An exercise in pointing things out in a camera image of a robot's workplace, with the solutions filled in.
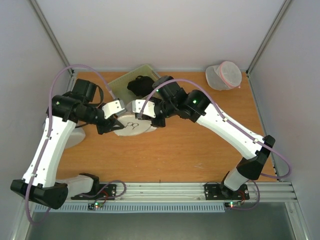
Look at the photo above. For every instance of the aluminium frame post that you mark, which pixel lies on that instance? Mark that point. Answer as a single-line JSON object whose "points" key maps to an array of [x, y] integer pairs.
{"points": [[286, 4], [47, 28]]}

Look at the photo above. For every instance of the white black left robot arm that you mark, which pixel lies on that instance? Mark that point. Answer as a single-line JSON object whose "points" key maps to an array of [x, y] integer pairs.
{"points": [[39, 184]]}

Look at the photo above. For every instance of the pale green plastic basket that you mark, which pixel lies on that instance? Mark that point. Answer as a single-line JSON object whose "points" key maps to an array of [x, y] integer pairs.
{"points": [[119, 85]]}

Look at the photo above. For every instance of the white blue-rim laundry bag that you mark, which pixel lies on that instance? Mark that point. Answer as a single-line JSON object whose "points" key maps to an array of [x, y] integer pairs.
{"points": [[75, 135]]}

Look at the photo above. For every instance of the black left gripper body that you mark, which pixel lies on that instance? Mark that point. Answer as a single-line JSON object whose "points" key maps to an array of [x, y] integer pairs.
{"points": [[102, 129]]}

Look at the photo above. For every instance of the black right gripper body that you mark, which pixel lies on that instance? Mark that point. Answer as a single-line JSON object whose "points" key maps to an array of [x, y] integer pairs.
{"points": [[157, 118]]}

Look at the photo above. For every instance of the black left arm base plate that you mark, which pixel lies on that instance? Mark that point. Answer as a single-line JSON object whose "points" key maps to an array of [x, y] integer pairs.
{"points": [[108, 191]]}

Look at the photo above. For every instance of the white pink-zipper laundry bag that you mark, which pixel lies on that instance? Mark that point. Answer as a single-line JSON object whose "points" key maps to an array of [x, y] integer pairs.
{"points": [[224, 76]]}

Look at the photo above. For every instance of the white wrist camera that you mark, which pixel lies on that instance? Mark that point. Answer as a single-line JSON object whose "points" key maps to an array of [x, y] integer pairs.
{"points": [[116, 107], [142, 108]]}

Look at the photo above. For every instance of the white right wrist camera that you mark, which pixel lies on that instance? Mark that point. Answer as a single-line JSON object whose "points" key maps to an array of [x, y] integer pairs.
{"points": [[142, 108]]}

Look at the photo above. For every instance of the aluminium frame post right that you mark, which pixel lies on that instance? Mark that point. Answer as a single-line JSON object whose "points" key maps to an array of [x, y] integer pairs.
{"points": [[286, 4]]}

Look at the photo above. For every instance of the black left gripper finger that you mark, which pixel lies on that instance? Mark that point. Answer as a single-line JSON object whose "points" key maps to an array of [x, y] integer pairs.
{"points": [[117, 126], [118, 120]]}

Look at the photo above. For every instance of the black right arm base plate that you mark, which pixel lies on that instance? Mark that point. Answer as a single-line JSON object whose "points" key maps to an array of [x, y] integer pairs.
{"points": [[213, 191]]}

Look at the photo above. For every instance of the aluminium front rail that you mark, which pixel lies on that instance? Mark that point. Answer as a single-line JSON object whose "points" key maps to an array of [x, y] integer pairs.
{"points": [[191, 192]]}

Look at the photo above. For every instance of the black bra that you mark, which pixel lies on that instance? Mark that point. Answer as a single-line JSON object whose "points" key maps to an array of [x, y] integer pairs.
{"points": [[141, 86]]}

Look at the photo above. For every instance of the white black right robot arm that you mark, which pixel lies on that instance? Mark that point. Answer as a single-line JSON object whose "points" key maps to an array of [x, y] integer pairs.
{"points": [[198, 107]]}

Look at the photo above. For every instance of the grey slotted cable duct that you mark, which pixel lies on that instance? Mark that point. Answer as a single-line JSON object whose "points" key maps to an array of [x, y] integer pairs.
{"points": [[135, 207]]}

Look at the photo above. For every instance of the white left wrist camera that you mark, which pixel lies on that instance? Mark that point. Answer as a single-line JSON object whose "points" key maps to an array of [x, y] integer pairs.
{"points": [[116, 107]]}

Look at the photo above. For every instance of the aluminium frame post left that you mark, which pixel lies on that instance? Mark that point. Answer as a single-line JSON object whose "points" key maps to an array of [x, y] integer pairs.
{"points": [[47, 28]]}

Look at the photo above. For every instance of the white mesh laundry bag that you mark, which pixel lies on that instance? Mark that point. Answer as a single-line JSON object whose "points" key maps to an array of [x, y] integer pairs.
{"points": [[133, 126]]}

